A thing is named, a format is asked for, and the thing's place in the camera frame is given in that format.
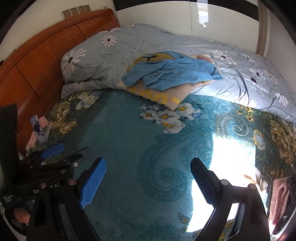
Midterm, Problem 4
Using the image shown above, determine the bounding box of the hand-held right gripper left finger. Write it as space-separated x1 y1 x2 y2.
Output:
26 158 107 241

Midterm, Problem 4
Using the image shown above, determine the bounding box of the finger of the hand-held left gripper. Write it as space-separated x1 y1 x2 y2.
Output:
19 143 71 173
22 146 90 186

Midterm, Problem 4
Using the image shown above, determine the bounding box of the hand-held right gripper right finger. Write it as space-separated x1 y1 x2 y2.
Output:
190 158 271 241

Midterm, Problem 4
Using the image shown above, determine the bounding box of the blue garment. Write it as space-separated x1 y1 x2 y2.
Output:
121 51 223 91

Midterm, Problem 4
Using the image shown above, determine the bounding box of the person's left hand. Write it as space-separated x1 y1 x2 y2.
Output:
13 207 31 223

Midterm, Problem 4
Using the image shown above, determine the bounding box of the smartphone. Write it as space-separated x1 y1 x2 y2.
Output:
30 115 48 143

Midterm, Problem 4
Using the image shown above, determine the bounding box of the pink striped cloth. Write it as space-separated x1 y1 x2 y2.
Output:
25 117 50 151

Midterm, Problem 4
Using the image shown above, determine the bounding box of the pink fleece cloth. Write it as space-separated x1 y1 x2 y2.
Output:
269 177 296 232

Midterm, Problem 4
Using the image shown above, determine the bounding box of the orange wooden headboard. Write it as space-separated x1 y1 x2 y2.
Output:
0 9 121 156

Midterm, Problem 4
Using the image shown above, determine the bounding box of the beige yellow blanket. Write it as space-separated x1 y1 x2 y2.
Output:
117 53 215 111

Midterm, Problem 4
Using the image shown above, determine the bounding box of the light blue floral quilt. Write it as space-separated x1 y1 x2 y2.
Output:
60 23 296 123

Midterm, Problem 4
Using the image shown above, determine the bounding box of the white glossy wardrobe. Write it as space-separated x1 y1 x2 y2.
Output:
116 0 262 55

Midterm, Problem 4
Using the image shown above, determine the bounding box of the wall switch panel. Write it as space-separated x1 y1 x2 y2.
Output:
62 5 91 18

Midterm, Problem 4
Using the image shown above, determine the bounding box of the beige door frame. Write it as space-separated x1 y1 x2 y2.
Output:
255 0 275 56

